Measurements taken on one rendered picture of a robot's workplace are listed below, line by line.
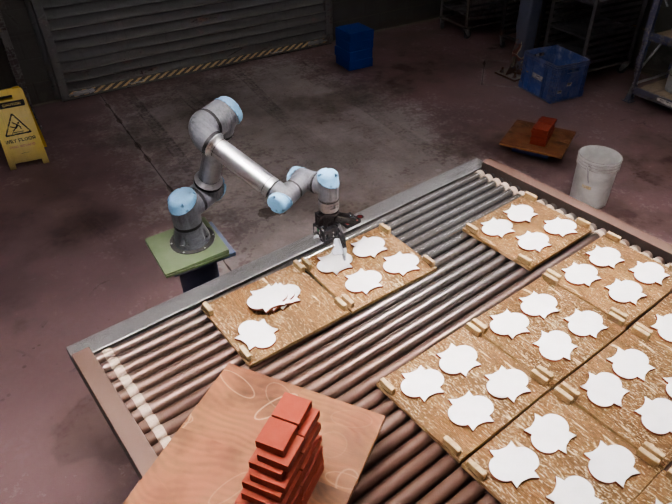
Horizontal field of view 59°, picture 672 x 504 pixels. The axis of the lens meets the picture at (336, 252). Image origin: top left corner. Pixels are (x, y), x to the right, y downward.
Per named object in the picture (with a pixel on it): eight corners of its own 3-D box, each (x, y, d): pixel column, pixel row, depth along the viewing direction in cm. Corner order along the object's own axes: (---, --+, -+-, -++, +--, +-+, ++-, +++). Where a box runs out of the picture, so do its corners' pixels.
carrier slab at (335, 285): (299, 265, 235) (299, 261, 234) (380, 228, 254) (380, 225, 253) (352, 314, 212) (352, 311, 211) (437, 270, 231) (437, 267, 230)
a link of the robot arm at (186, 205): (166, 225, 245) (158, 198, 236) (188, 207, 253) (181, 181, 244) (188, 233, 240) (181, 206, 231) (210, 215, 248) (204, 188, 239)
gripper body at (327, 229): (313, 236, 223) (311, 209, 216) (331, 228, 227) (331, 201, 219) (324, 245, 218) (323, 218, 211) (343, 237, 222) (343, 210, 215)
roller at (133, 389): (119, 398, 190) (115, 388, 187) (512, 191, 284) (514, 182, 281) (125, 408, 187) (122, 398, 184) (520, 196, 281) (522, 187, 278)
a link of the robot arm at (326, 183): (322, 164, 211) (343, 170, 207) (323, 190, 217) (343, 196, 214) (310, 173, 205) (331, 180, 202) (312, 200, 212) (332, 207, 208)
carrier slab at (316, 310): (201, 309, 215) (200, 306, 214) (295, 265, 235) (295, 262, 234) (250, 368, 193) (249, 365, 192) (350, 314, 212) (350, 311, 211)
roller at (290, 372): (152, 452, 174) (149, 442, 171) (557, 214, 268) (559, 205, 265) (159, 463, 171) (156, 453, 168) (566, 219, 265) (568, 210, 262)
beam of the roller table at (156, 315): (70, 358, 206) (65, 346, 203) (474, 167, 306) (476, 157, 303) (78, 373, 201) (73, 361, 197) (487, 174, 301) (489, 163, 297)
